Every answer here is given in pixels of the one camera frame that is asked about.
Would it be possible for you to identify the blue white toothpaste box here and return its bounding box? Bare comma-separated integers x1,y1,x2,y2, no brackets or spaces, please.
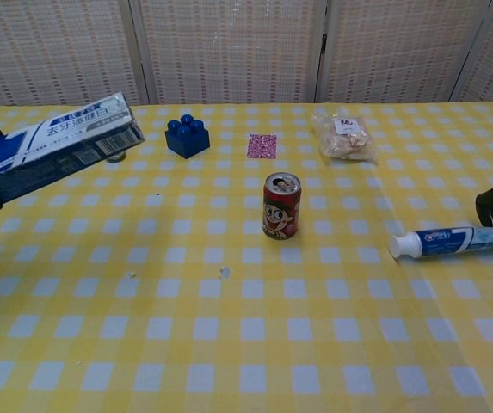
0,91,146,208

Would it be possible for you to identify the beige woven folding screen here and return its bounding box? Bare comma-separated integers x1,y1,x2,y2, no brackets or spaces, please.
0,0,493,107

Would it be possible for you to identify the red cartoon drink can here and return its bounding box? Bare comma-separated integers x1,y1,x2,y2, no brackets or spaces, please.
262,171,301,240

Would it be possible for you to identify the yellow white checked tablecloth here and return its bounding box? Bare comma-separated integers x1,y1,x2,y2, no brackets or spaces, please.
0,101,493,413

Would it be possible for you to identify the blue white toothpaste tube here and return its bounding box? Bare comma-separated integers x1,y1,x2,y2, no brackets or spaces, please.
388,224,493,260

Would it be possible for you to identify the clear snack bag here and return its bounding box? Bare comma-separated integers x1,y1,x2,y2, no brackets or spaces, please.
311,108,379,163

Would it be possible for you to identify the blue studded building block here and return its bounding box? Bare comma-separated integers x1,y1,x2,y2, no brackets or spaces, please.
164,114,211,160

